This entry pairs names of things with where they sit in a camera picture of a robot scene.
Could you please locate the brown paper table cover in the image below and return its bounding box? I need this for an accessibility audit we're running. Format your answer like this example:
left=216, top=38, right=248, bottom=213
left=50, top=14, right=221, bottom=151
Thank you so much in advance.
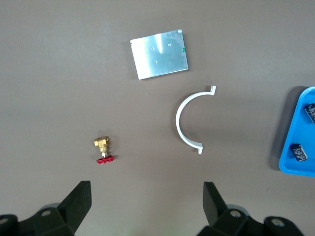
left=0, top=0, right=315, bottom=236

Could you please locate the blue plastic tray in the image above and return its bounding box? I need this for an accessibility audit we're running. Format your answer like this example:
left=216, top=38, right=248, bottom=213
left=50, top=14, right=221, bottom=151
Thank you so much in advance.
left=278, top=86, right=315, bottom=178

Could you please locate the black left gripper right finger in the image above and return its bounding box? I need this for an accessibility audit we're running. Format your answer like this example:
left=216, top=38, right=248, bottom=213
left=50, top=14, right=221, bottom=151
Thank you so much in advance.
left=196, top=181, right=305, bottom=236

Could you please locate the dark brown electrolytic capacitor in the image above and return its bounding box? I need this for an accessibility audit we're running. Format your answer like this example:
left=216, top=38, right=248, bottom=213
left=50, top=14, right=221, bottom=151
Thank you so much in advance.
left=289, top=143, right=309, bottom=163
left=304, top=102, right=315, bottom=125

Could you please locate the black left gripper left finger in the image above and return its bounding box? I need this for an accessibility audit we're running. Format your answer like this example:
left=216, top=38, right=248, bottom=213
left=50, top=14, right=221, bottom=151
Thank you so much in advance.
left=0, top=181, right=92, bottom=236

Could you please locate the brass valve with red handle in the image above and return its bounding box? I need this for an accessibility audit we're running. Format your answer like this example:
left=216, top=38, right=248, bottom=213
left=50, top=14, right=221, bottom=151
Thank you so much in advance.
left=94, top=137, right=116, bottom=165

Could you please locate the white curved pipe clamp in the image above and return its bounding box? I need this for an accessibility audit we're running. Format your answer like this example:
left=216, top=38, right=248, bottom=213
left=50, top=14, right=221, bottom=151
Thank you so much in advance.
left=175, top=85, right=217, bottom=155

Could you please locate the aluminium plate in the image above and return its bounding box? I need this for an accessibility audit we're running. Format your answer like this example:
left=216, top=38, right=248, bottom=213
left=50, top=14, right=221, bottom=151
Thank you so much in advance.
left=129, top=29, right=189, bottom=81

